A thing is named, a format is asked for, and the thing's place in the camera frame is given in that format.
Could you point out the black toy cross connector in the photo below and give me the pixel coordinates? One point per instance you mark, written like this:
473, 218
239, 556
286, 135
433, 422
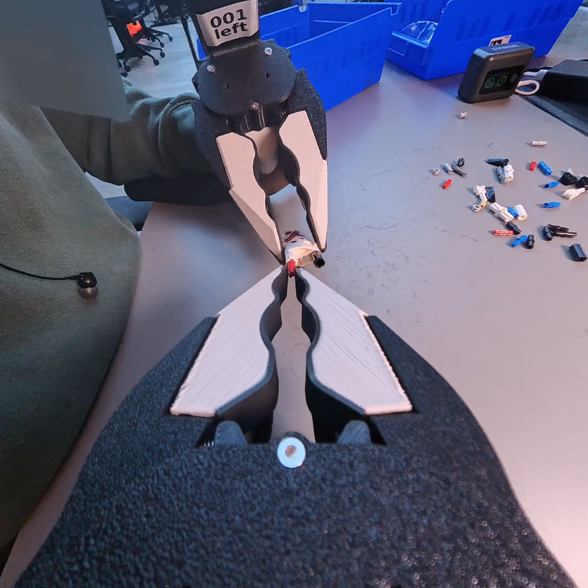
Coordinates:
568, 178
582, 181

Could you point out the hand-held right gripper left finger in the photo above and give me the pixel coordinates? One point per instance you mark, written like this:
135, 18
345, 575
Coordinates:
225, 367

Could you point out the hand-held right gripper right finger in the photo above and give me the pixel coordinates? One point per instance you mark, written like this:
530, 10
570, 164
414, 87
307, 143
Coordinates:
358, 363

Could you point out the person's left hand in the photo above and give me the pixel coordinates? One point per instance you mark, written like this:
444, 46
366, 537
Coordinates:
278, 181

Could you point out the black mesh office chair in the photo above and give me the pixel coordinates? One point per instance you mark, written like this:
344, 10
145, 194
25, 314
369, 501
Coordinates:
131, 213

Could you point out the black device with green display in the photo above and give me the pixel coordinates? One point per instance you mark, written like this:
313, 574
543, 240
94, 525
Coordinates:
471, 78

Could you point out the black earbud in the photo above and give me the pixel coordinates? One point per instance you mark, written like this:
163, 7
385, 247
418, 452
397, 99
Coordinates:
87, 280

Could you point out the long blue toy pin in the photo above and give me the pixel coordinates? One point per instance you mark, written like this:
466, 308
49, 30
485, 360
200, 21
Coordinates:
545, 167

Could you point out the white toy connector with hole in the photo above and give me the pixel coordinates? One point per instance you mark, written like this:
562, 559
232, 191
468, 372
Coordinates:
498, 210

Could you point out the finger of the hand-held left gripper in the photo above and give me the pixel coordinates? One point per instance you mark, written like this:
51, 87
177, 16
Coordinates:
310, 160
239, 170

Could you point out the dark grey toy pin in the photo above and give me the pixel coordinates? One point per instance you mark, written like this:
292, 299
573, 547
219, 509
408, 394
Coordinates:
458, 171

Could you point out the white spotted toy panel assembly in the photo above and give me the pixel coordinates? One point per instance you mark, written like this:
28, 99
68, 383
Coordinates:
301, 246

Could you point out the office chair with orange cloth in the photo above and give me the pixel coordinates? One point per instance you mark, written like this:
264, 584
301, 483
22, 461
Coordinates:
138, 41

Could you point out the person's left forearm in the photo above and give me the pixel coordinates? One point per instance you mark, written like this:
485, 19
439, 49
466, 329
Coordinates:
151, 133

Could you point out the blue plastic bin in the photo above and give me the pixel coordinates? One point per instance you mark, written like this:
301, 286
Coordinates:
459, 41
344, 59

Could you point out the black power adapter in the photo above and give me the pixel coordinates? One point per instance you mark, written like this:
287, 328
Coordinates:
565, 76

